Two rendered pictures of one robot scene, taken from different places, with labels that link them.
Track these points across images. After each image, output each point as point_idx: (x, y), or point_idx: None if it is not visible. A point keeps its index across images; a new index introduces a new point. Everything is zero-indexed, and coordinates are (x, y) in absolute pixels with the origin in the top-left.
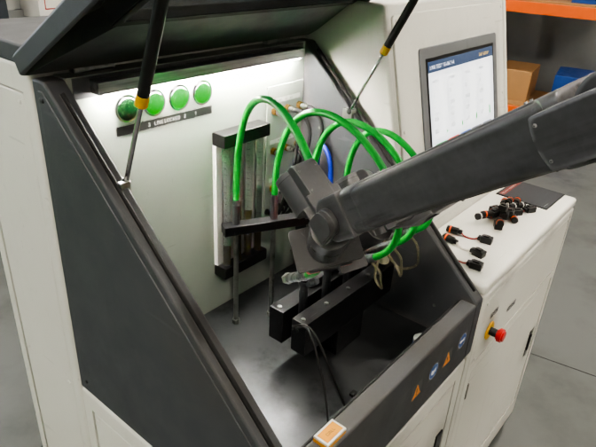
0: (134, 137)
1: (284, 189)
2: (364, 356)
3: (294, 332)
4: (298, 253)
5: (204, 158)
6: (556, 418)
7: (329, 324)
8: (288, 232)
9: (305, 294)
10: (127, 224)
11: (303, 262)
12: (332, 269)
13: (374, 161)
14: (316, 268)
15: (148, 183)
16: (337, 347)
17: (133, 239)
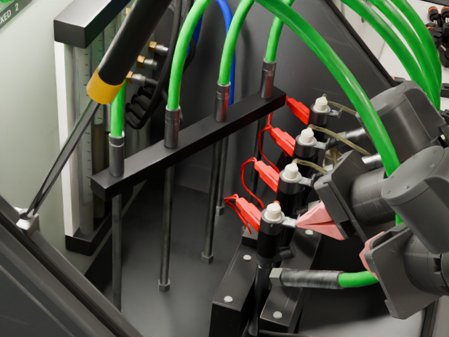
0: (71, 149)
1: (415, 211)
2: (337, 324)
3: (262, 335)
4: (394, 287)
5: (45, 69)
6: None
7: (301, 301)
8: (143, 134)
9: (269, 273)
10: (65, 308)
11: (405, 299)
12: (295, 216)
13: (307, 11)
14: (426, 304)
15: None
16: (300, 323)
17: (82, 332)
